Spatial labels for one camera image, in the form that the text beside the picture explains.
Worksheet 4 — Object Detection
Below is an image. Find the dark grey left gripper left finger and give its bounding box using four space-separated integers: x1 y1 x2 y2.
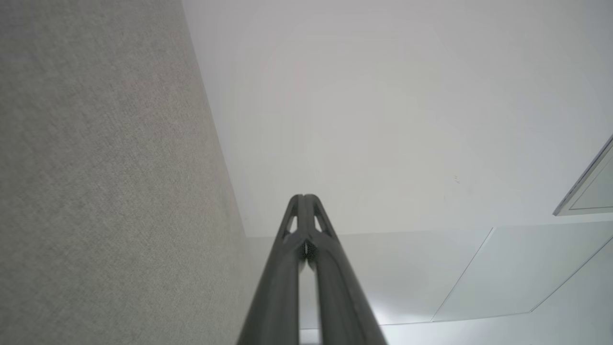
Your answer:
237 194 307 345

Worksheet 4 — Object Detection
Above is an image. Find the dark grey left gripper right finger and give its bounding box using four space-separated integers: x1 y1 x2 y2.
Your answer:
304 194 388 345

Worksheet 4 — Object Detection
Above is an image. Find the grey fabric sofa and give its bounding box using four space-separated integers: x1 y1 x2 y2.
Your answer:
0 0 254 345

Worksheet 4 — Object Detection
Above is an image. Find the grey framed wall panel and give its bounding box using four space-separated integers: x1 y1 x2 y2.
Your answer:
552 134 613 217

